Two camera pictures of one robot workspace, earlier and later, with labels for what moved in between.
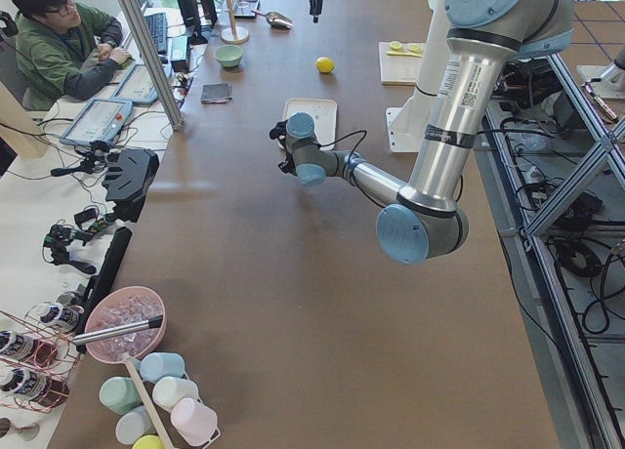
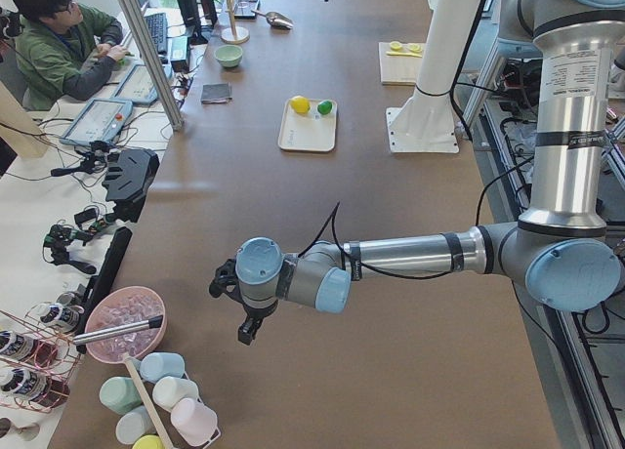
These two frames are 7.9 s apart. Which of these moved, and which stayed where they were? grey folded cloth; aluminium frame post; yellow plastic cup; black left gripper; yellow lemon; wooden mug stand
Moved: yellow lemon; black left gripper
Stayed: yellow plastic cup; wooden mug stand; aluminium frame post; grey folded cloth
